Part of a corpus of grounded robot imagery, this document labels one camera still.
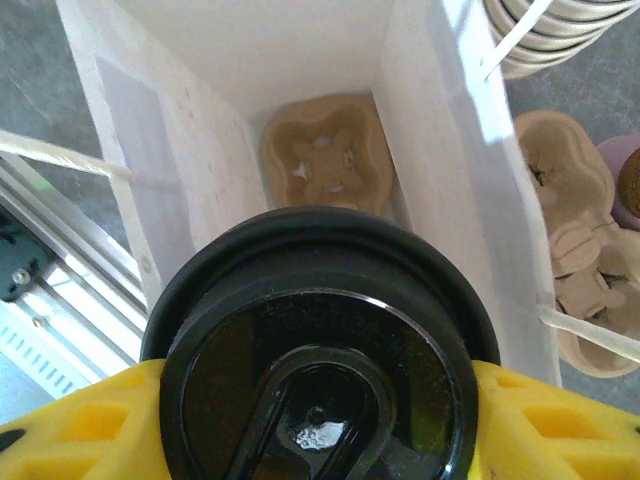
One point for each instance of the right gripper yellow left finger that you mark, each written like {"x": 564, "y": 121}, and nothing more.
{"x": 130, "y": 450}

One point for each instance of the white printed paper bag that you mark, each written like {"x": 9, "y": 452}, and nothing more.
{"x": 440, "y": 150}

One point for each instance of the pink sachet holder cup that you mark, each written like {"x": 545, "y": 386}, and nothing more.
{"x": 612, "y": 155}

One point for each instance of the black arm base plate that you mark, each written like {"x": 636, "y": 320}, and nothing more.
{"x": 20, "y": 250}

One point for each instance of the cardboard cup carrier stack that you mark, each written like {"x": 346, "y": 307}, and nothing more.
{"x": 565, "y": 175}

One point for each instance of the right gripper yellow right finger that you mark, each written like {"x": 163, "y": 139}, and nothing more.
{"x": 505, "y": 440}

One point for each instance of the stack of paper cups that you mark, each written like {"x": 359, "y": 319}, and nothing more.
{"x": 565, "y": 30}

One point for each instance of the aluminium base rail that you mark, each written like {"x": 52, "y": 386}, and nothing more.
{"x": 85, "y": 280}

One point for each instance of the brown cardboard cup carrier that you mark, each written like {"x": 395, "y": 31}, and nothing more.
{"x": 325, "y": 175}

